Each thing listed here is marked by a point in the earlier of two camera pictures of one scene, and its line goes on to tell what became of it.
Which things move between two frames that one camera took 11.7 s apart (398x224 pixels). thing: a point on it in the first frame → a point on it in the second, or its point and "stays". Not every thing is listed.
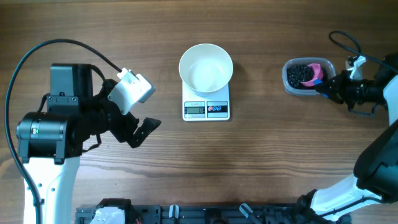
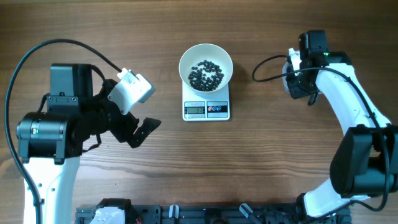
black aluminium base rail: (206, 214) stays
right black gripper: (337, 89) → (295, 89)
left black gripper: (125, 131) stays
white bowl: (206, 68) stays
